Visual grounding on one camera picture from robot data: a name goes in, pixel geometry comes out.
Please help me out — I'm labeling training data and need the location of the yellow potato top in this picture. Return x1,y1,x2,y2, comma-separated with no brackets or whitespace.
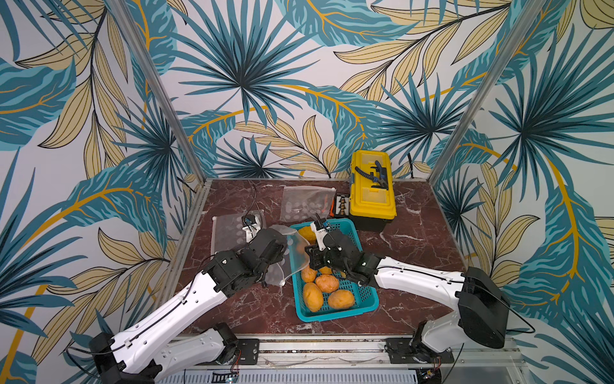
298,227,317,245

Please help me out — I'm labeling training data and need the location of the clear zipper bag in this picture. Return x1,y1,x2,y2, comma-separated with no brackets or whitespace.
265,225,310,286

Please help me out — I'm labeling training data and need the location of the teal plastic basket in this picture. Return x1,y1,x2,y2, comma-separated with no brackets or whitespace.
290,219,379,323

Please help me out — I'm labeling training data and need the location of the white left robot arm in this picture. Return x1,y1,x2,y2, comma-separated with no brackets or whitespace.
89,226,289,383

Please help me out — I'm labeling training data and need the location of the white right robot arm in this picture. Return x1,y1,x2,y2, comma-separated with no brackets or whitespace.
306,226,510,353

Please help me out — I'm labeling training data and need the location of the clear dotted bag left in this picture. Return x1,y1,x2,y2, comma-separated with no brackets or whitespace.
210,210,265,254

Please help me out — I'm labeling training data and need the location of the clear dotted bag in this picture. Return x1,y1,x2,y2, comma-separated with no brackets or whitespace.
280,186,337,223
210,210,265,254

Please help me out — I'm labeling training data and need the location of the clear dotted bag rear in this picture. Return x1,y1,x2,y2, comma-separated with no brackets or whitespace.
280,186,337,223

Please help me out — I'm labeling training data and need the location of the potato orange middle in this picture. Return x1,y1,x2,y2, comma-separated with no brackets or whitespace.
315,275,339,294

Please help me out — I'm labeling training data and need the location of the potato left middle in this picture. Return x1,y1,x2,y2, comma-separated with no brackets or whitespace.
301,267,318,283

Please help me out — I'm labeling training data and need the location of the potato front right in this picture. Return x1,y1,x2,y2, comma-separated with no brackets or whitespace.
327,290,356,310

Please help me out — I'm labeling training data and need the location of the potato front left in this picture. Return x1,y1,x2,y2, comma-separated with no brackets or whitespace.
303,283,324,313

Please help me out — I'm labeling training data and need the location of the yellow black toolbox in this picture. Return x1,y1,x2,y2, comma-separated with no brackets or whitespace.
349,150,398,233

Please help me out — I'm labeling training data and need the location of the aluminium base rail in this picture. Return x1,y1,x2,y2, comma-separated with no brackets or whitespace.
165,334,532,383

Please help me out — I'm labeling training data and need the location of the aluminium corner post left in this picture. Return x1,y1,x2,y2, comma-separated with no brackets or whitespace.
108,0,206,184

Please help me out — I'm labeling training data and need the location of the aluminium corner post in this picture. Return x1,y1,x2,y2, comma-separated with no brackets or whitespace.
428,0,546,187
108,0,206,184

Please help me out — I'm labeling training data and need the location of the aluminium corner post right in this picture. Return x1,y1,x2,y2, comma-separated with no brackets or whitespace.
428,0,546,187

